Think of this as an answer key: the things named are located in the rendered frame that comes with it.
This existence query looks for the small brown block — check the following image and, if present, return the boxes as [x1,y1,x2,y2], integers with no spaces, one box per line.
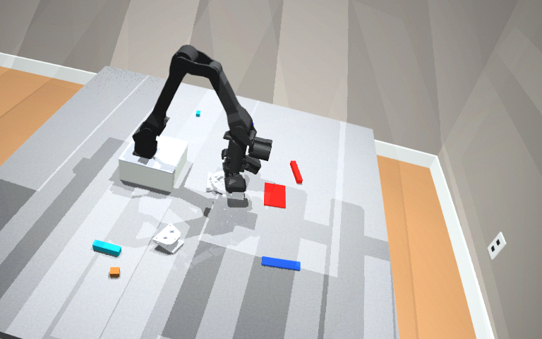
[110,267,120,278]

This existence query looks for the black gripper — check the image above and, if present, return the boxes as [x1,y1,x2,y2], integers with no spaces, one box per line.
[221,148,246,194]

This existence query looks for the cyan rectangular block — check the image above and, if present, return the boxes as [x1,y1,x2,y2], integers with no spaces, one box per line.
[92,240,121,256]

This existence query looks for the red rectangular bar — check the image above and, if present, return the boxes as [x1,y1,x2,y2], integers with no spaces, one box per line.
[290,161,303,184]

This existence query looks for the blue flat bar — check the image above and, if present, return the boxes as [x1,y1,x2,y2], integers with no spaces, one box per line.
[262,256,301,270]

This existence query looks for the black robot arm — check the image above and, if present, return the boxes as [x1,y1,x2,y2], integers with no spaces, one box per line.
[132,45,272,174]

